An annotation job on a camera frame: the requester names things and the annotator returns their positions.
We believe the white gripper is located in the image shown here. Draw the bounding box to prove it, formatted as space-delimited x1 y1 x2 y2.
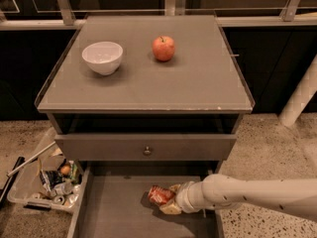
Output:
159 181 206 215

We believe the red coke can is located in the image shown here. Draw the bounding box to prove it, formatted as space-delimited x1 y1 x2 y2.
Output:
148 185 175 206

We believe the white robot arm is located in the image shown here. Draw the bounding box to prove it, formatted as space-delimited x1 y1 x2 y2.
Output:
159 174 317 221

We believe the round metal drawer knob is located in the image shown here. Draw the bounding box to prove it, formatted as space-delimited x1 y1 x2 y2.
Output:
143 146 152 157

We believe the open grey middle drawer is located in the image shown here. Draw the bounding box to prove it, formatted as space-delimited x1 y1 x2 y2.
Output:
67 163 224 238

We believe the grey drawer cabinet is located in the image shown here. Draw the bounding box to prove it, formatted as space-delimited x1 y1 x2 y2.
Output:
34 15 256 238

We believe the grey top drawer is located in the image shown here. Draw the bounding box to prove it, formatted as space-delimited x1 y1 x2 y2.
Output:
55 133 237 161

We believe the orange fruit in bin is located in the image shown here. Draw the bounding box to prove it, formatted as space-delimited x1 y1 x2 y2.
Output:
60 165 71 176

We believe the dark snack bag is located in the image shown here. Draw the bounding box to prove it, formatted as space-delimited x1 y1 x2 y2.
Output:
40 171 63 191

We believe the white rod in bin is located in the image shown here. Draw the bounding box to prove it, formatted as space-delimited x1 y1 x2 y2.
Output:
7 142 55 178

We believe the red apple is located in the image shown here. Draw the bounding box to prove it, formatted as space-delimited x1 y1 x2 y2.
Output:
152 36 175 61

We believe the white ceramic bowl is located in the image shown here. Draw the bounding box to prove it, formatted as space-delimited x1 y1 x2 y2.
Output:
81 42 123 75

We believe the metal railing frame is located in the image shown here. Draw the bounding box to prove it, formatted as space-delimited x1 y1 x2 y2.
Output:
0 0 317 31

